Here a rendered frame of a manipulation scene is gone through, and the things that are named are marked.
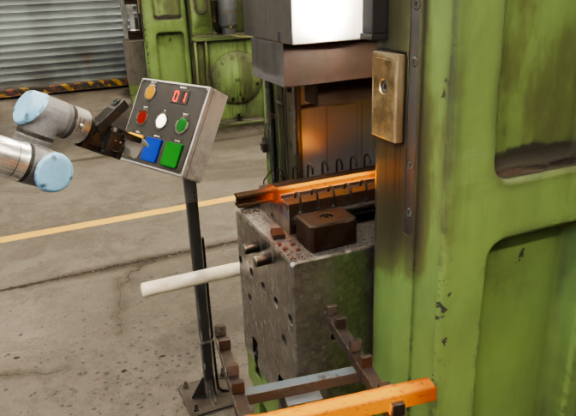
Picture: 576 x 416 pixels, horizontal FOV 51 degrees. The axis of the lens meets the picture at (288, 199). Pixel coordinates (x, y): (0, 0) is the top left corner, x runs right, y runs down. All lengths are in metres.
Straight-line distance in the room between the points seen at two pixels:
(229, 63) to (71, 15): 3.55
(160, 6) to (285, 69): 5.08
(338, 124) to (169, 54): 4.79
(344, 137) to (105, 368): 1.48
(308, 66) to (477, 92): 0.42
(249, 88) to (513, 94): 5.34
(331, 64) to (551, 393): 0.95
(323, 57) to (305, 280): 0.50
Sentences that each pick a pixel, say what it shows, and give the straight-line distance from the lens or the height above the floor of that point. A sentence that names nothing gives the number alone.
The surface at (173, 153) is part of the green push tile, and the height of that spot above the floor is 1.02.
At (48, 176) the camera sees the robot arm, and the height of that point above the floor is 1.10.
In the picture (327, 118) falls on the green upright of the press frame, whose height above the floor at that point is 1.12.
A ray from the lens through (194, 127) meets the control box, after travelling 1.81.
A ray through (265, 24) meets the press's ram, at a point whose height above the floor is 1.40.
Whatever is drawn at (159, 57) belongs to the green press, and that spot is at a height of 0.76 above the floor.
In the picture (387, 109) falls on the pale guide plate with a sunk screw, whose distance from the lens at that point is 1.21.
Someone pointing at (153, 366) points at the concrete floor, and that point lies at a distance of 2.65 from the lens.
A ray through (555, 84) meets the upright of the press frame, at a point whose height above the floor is 1.28.
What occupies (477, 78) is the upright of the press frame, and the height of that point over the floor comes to 1.32.
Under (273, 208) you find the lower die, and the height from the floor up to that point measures 0.95.
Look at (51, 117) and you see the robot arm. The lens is 1.57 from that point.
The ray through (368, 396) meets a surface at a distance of 0.92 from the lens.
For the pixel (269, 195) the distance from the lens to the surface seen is 1.48.
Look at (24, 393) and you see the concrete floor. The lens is 2.69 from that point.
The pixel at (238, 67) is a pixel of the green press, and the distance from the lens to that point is 6.40.
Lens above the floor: 1.50
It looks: 21 degrees down
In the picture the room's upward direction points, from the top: 2 degrees counter-clockwise
